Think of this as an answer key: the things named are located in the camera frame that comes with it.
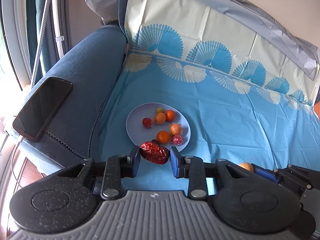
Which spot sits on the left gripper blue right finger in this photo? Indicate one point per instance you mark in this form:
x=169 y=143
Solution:
x=177 y=163

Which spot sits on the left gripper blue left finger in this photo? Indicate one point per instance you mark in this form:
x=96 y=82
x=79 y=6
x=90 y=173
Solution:
x=133 y=161

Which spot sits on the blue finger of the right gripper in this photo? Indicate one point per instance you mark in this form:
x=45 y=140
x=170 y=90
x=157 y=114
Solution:
x=265 y=173

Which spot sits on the pink lychee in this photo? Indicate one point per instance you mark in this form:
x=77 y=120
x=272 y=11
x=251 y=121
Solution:
x=177 y=140

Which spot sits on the small pale yellow fruit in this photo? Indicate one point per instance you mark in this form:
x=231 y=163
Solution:
x=247 y=166

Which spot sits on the red cherry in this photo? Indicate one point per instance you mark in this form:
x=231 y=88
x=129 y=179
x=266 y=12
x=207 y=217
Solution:
x=147 y=123

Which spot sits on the orange kumquat fruit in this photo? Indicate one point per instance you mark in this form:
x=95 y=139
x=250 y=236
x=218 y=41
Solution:
x=170 y=115

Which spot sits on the small yellow-green fruit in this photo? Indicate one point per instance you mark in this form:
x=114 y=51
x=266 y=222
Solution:
x=159 y=110

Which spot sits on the person's right hand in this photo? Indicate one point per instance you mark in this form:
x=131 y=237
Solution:
x=317 y=109

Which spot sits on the light blue round plate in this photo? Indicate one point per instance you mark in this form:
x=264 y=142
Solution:
x=138 y=134

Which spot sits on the blue fabric sofa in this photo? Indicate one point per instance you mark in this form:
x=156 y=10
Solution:
x=77 y=130

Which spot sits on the black smartphone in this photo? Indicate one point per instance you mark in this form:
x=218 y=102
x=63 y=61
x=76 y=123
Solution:
x=37 y=113

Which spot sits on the grey plastic cover sheet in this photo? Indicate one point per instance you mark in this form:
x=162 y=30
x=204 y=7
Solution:
x=304 y=54

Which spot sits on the teal curtain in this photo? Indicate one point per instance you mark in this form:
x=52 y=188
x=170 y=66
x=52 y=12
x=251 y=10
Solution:
x=49 y=55

